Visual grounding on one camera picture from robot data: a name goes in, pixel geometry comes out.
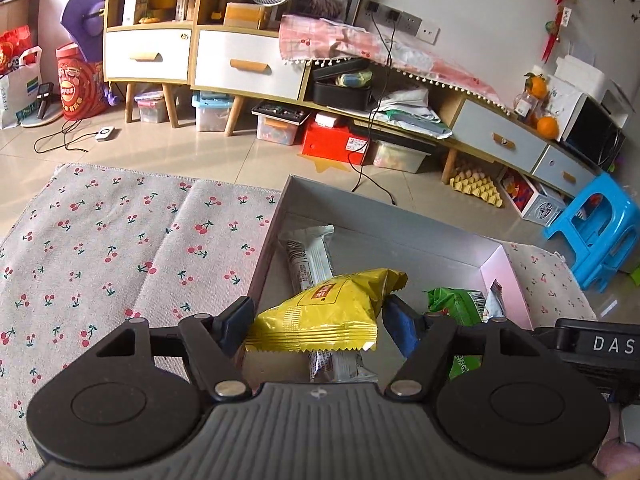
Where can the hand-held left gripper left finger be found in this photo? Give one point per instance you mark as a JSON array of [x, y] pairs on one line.
[[236, 329]]

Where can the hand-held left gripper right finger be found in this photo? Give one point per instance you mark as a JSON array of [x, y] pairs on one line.
[[402, 331]]

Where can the yellow snack packet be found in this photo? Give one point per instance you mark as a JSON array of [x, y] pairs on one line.
[[320, 316]]

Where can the pink cardboard box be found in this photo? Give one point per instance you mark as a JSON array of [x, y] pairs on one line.
[[375, 220]]

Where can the green snack packet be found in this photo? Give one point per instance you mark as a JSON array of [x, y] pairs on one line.
[[456, 305]]

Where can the small white blue packet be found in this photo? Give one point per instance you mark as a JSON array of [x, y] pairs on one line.
[[495, 302]]

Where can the white brown snack bar packet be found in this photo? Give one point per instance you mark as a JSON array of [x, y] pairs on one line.
[[307, 255]]

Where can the cherry print tablecloth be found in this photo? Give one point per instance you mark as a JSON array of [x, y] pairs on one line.
[[100, 260]]

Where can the blue plastic stool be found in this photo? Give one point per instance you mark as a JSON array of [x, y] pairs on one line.
[[595, 200]]

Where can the yellow egg tray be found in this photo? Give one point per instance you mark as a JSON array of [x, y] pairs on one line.
[[477, 187]]

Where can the printed toy box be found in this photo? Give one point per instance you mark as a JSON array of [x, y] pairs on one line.
[[537, 202]]

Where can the clear bin of colourful things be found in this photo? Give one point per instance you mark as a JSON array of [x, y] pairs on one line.
[[400, 157]]

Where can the red cardboard box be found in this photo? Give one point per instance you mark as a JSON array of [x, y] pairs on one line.
[[325, 142]]

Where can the clear bin with black tray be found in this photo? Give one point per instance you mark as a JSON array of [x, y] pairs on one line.
[[277, 127]]

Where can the long wooden TV stand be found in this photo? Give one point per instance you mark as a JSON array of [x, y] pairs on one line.
[[490, 132]]

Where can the clear bin with blue lid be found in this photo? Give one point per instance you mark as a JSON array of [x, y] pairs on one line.
[[212, 112]]

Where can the pile of papers and bags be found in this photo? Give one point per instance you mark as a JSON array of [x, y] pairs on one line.
[[410, 110]]

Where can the black microwave oven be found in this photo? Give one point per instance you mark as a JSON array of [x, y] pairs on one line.
[[592, 132]]

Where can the orange fruit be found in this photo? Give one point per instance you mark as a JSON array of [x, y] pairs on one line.
[[547, 127], [539, 86]]

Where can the small clear storage bin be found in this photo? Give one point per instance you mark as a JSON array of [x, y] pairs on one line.
[[150, 109]]

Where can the black storage case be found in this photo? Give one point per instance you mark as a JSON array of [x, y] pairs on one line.
[[340, 95]]

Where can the wooden cabinet with white drawer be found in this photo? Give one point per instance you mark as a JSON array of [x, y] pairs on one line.
[[235, 72]]

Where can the glass jar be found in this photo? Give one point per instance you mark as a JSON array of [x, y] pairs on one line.
[[525, 105]]

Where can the white foam box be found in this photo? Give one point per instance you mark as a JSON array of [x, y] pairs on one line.
[[580, 72]]

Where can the tall wooden shelf cabinet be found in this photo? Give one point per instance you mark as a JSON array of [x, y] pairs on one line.
[[150, 55]]

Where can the red printed gift bag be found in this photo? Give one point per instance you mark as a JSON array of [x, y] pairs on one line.
[[77, 85]]

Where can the pink cherry print cloth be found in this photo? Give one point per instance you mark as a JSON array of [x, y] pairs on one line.
[[320, 40]]

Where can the yellow cardboard box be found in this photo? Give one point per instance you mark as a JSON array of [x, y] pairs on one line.
[[245, 16]]

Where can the white shopping bag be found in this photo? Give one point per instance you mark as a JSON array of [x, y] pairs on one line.
[[17, 95]]

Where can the red plastic bag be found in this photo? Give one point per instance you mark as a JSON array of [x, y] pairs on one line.
[[12, 47]]

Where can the wall power socket row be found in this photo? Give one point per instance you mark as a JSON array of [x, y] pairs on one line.
[[402, 19]]

